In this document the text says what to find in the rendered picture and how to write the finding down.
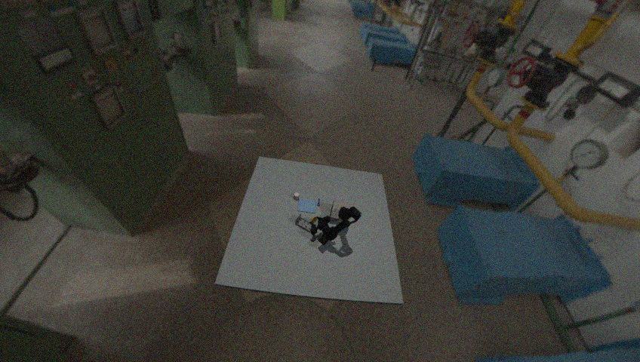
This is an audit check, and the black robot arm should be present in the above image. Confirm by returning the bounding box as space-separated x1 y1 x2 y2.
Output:
318 207 362 246

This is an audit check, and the dark grey dish rack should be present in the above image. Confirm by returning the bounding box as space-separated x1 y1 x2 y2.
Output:
295 213 312 232

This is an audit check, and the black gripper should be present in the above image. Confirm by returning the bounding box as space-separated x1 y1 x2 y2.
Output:
310 216 330 235

